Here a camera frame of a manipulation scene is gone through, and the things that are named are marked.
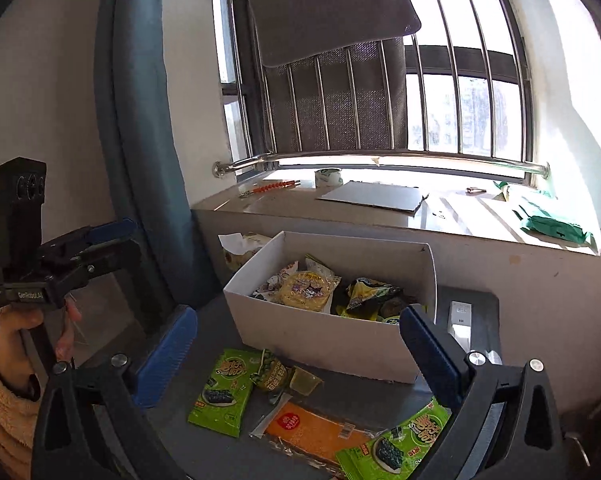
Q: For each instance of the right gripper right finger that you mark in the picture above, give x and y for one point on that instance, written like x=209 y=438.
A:
x=504 y=422

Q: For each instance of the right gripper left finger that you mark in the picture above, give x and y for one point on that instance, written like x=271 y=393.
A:
x=92 y=422

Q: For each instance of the green seaweed pack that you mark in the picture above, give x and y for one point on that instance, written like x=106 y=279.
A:
x=396 y=453
x=221 y=404

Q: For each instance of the black yellow chip bag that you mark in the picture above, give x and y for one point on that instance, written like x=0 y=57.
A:
x=363 y=298

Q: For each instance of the left hand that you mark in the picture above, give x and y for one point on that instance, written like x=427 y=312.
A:
x=16 y=368

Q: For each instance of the cream fleece left sleeve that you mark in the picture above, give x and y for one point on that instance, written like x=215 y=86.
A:
x=18 y=417

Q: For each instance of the white remote control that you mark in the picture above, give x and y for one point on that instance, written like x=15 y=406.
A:
x=459 y=323

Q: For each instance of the teal curtain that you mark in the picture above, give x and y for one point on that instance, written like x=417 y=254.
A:
x=143 y=171

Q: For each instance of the white cardboard box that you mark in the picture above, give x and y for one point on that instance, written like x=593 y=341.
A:
x=367 y=349

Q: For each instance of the green pea snack bag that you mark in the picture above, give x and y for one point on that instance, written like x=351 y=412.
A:
x=272 y=374

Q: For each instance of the orange cake bar packet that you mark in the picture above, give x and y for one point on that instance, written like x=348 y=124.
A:
x=298 y=432

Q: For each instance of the green cloth on sill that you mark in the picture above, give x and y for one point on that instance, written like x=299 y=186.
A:
x=540 y=221

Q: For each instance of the tissue pack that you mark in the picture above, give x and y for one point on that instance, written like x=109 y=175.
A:
x=238 y=248

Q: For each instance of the small yellow jelly cup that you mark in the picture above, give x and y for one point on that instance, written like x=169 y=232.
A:
x=303 y=382

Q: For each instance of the grey board on sill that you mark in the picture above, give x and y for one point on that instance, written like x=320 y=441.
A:
x=377 y=195

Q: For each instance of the red beaded pen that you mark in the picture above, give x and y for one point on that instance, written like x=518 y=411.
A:
x=272 y=186

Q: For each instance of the tape roll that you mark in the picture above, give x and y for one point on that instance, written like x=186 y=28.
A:
x=327 y=178

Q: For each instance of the steel window rail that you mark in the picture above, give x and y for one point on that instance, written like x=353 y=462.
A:
x=380 y=158

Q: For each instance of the grey towel on rail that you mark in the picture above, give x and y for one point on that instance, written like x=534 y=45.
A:
x=333 y=73

